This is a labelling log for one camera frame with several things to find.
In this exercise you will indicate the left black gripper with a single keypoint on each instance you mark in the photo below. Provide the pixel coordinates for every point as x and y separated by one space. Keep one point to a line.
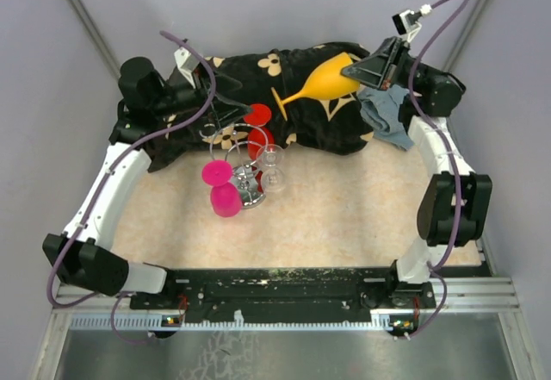
225 110

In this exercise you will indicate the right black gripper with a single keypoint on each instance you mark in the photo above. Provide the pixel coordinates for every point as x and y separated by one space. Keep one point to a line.
381 67

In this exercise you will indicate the yellow plastic wine glass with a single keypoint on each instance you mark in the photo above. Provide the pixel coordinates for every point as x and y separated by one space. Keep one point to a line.
324 83

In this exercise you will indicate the pink plastic wine glass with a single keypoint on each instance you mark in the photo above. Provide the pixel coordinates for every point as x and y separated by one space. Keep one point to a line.
224 196

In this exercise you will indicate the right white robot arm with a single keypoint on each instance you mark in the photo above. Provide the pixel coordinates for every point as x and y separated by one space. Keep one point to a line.
454 208

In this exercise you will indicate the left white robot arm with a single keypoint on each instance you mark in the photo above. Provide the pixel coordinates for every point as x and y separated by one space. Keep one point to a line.
81 255

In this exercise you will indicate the red plastic wine glass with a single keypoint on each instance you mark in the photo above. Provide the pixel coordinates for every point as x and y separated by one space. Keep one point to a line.
259 135

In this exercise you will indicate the clear wine glass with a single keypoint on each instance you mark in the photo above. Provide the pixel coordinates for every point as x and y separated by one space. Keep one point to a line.
269 160

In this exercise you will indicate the chrome wine glass rack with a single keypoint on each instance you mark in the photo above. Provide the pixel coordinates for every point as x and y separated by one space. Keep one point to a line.
246 174

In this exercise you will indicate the blue denim cloth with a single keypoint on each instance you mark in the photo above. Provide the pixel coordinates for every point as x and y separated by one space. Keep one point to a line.
380 110

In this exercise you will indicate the black patterned plush blanket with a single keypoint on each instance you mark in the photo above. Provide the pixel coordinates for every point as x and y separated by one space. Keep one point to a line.
151 102

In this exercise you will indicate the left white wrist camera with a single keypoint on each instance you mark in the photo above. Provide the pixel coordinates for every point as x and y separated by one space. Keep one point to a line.
185 61

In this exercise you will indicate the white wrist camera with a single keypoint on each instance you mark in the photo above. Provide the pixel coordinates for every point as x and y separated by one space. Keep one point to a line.
185 61
407 22

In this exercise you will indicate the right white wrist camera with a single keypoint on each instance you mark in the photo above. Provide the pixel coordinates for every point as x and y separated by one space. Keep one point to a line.
407 22

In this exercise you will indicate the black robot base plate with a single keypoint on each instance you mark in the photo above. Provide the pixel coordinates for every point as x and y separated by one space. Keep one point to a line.
286 295

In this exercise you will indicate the grey slotted cable duct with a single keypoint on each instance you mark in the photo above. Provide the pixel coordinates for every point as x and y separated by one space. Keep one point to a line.
381 320

